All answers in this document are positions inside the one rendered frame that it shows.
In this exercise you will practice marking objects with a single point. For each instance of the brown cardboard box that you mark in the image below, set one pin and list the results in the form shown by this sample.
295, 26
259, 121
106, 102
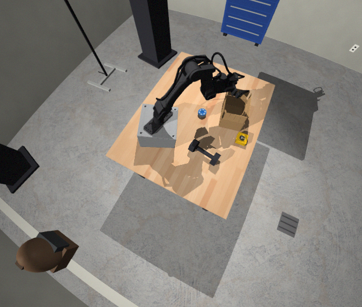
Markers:
236, 111

